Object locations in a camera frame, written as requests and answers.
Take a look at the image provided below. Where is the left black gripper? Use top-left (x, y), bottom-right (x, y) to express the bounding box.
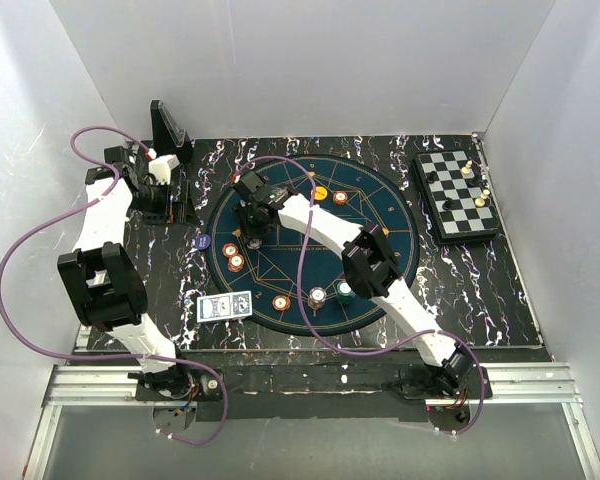
top-left (130, 180), bottom-right (201, 229)

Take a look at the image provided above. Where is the white-blue poker chip stack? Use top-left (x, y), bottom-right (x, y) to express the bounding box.
top-left (308, 287), bottom-right (327, 310)

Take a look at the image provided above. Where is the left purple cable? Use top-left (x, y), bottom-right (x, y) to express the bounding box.
top-left (0, 126), bottom-right (230, 446)

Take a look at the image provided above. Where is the blue playing card deck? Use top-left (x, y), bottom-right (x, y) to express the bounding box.
top-left (196, 291), bottom-right (253, 323)

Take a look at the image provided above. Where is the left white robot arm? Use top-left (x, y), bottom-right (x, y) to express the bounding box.
top-left (57, 146), bottom-right (195, 400)

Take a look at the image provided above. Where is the round blue poker mat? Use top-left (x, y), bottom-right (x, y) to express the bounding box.
top-left (205, 155), bottom-right (419, 336)

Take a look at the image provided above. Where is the cream chess piece tall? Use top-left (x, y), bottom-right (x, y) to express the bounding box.
top-left (461, 160), bottom-right (473, 175)

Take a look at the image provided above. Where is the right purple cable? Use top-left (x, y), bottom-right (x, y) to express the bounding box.
top-left (232, 156), bottom-right (486, 436)

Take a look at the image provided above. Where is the green poker chip stack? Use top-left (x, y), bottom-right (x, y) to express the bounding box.
top-left (336, 280), bottom-right (356, 305)

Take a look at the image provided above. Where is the black card shoe stand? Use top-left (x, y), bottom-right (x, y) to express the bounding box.
top-left (150, 100), bottom-right (193, 164)

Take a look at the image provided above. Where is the purple cable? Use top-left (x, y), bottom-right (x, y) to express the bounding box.
top-left (232, 156), bottom-right (486, 436)
top-left (0, 126), bottom-right (230, 446)

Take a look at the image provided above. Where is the orange poker chip stack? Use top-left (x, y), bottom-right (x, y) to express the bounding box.
top-left (272, 295), bottom-right (291, 311)

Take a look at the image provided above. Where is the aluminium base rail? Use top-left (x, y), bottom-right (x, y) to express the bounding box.
top-left (24, 361), bottom-right (600, 479)

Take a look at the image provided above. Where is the black white chess board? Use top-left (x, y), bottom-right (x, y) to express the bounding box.
top-left (413, 150), bottom-right (501, 244)

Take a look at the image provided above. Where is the purple small blind button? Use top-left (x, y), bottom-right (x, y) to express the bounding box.
top-left (194, 234), bottom-right (212, 251)

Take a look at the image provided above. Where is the orange big blind button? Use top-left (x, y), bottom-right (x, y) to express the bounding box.
top-left (313, 186), bottom-right (329, 201)

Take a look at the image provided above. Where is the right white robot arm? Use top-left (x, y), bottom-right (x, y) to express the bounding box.
top-left (233, 167), bottom-right (477, 398)

